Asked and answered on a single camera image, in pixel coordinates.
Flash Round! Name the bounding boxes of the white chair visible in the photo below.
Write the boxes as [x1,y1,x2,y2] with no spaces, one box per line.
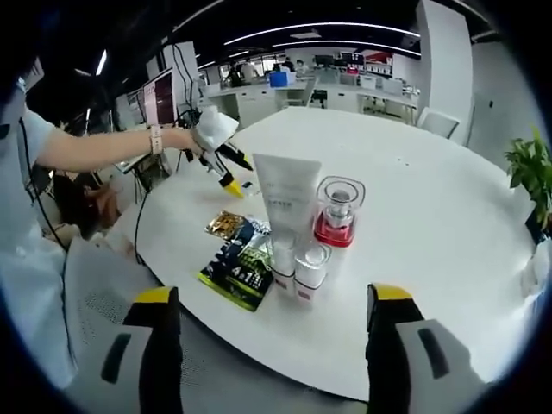
[415,106,460,140]

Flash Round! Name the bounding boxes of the gold foil skincare sachet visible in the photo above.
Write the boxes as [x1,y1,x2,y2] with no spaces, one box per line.
[203,209,248,242]

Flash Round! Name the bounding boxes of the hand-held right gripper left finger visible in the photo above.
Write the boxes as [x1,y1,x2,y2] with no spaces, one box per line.
[85,285,185,414]

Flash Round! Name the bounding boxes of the person's left hand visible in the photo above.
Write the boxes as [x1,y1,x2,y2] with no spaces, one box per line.
[163,127,204,155]

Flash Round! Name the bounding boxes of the computer monitor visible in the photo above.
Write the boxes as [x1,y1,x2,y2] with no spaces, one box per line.
[141,67,177,127]

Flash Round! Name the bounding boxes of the green black skincare sachet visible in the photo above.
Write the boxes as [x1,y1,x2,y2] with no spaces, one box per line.
[198,216,276,311]

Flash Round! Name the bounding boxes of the large white skincare tube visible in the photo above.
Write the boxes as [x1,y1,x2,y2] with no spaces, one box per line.
[251,152,323,243]

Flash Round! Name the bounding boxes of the green potted plant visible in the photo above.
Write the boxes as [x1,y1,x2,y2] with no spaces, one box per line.
[503,128,552,236]

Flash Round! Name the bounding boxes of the grey mesh office chair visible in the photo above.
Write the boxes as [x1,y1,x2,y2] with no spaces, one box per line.
[63,235,368,414]

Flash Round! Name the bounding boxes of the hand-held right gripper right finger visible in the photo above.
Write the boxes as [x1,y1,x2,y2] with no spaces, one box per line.
[366,282,488,414]

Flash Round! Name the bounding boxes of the white skincare bottle red collar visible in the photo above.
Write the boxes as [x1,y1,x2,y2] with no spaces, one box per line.
[313,175,367,249]

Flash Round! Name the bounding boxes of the white wrist watch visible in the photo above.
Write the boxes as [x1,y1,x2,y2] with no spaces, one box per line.
[147,123,165,155]

